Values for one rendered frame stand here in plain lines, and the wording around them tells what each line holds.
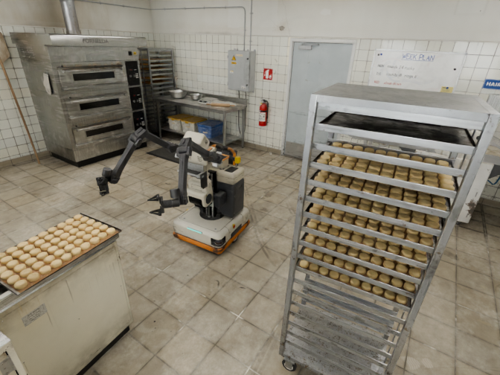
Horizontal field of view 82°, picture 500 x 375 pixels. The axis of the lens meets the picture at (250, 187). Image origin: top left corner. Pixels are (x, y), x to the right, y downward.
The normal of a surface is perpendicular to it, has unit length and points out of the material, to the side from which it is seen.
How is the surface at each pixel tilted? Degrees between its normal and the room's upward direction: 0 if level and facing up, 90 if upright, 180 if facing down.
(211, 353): 0
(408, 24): 90
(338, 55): 90
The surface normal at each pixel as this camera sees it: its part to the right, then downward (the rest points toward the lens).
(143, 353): 0.04, -0.89
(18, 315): 0.88, 0.24
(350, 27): -0.55, 0.36
